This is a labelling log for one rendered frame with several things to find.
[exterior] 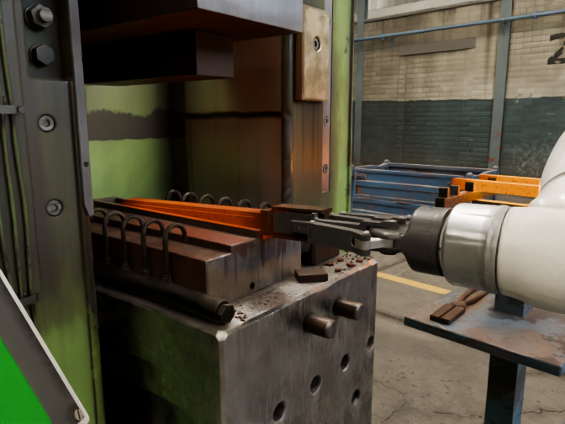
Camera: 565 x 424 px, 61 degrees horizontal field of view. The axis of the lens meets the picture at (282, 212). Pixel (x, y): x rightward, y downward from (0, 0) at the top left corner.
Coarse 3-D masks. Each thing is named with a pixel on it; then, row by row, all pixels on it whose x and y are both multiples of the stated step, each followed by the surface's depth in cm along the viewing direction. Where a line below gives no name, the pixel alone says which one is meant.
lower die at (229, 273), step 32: (96, 224) 79; (128, 224) 75; (192, 224) 74; (224, 224) 70; (96, 256) 74; (128, 256) 69; (160, 256) 64; (192, 256) 61; (224, 256) 61; (256, 256) 66; (288, 256) 72; (192, 288) 61; (224, 288) 62; (256, 288) 67
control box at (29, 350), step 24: (0, 288) 30; (0, 312) 29; (24, 312) 31; (0, 336) 28; (24, 336) 30; (24, 360) 29; (48, 360) 30; (48, 384) 30; (48, 408) 29; (72, 408) 30
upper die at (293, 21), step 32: (96, 0) 64; (128, 0) 60; (160, 0) 57; (192, 0) 54; (224, 0) 56; (256, 0) 61; (288, 0) 65; (96, 32) 68; (128, 32) 68; (160, 32) 68; (224, 32) 68; (256, 32) 68; (288, 32) 68
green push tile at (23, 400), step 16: (0, 352) 27; (0, 368) 27; (16, 368) 27; (0, 384) 26; (16, 384) 27; (0, 400) 26; (16, 400) 26; (32, 400) 27; (0, 416) 25; (16, 416) 26; (32, 416) 27; (48, 416) 28
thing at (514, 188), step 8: (456, 184) 109; (464, 184) 107; (480, 184) 105; (488, 184) 103; (496, 184) 102; (504, 184) 101; (512, 184) 100; (520, 184) 99; (528, 184) 99; (488, 192) 104; (496, 192) 103; (504, 192) 101; (512, 192) 100; (520, 192) 99; (528, 192) 98; (536, 192) 97
